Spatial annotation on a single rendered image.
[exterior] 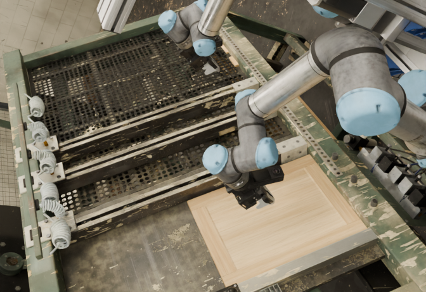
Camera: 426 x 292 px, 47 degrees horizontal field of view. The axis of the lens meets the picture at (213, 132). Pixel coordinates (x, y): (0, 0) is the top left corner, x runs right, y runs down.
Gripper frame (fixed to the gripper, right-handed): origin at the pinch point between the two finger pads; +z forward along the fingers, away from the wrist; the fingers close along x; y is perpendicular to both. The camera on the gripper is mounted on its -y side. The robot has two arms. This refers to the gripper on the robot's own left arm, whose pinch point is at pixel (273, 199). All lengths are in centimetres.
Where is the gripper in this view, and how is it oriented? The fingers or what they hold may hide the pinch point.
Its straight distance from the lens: 158.2
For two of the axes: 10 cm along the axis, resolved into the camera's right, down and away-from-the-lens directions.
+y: -8.1, 5.5, 2.1
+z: 5.0, 4.6, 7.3
